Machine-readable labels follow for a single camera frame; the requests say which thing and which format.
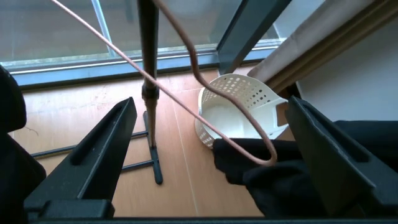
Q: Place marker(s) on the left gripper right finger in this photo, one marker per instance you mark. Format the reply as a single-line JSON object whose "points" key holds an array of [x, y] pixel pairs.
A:
{"points": [[342, 186]]}

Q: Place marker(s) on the black clothes rack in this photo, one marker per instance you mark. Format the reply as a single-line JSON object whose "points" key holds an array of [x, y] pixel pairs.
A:
{"points": [[148, 37]]}

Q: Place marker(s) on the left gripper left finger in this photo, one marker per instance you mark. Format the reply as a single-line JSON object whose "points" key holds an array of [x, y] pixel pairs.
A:
{"points": [[56, 193]]}

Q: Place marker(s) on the black garment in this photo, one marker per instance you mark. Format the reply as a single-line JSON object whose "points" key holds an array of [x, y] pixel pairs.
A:
{"points": [[12, 174], [273, 193]]}

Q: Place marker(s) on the window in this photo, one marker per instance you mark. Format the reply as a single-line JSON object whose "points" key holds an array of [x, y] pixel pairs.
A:
{"points": [[46, 31]]}

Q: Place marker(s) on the white laundry basket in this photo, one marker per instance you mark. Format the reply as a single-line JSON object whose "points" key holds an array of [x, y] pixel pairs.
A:
{"points": [[230, 118]]}

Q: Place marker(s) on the beige curtain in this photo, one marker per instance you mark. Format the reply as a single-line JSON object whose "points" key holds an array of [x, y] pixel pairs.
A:
{"points": [[311, 37]]}

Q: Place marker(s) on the pink clothes hanger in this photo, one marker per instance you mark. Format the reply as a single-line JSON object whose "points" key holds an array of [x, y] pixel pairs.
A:
{"points": [[193, 57]]}

